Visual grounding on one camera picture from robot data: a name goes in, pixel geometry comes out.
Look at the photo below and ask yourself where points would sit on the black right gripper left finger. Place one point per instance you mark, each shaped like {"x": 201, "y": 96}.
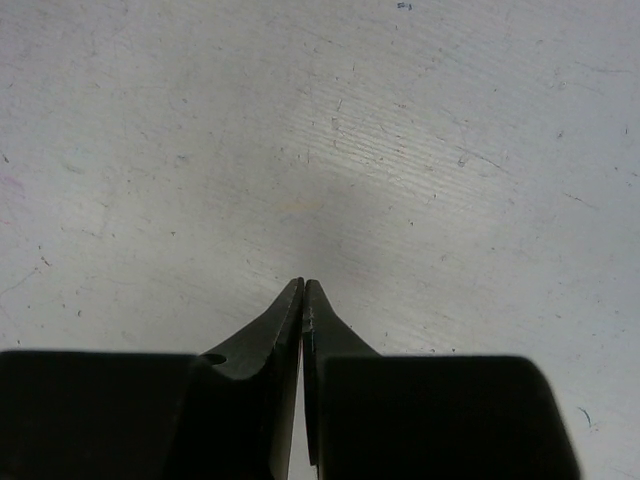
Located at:
{"x": 251, "y": 408}

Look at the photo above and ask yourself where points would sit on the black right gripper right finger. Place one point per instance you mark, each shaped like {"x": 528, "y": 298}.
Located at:
{"x": 324, "y": 336}

